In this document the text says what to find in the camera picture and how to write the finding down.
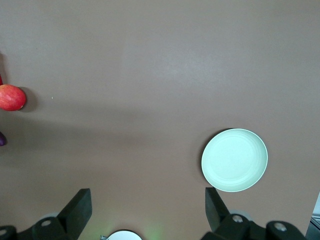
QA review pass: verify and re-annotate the pale green round plate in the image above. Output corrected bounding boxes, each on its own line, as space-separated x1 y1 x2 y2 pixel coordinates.
201 128 269 193

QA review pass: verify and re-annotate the red apple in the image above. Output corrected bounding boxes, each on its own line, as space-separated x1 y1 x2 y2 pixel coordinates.
0 84 27 112

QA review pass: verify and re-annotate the brown table cover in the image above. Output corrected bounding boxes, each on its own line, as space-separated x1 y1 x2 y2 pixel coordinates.
0 0 320 240

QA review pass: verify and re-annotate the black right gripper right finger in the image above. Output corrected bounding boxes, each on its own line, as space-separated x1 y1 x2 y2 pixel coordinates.
201 187 307 240

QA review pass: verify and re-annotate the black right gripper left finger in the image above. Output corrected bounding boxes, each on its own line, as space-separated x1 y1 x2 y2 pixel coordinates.
0 188 92 240

